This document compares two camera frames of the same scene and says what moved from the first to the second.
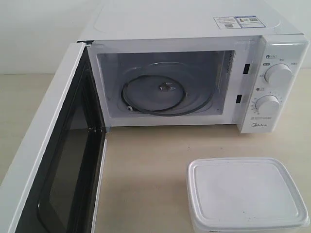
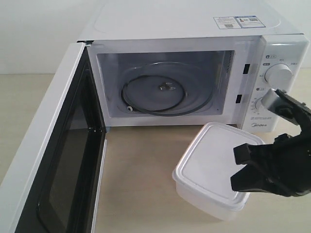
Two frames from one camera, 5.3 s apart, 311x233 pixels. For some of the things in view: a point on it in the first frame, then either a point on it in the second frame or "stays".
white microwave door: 52,185 stays
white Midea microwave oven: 165,62 stays
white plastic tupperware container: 245,195 -> 202,174
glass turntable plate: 167,88 stays
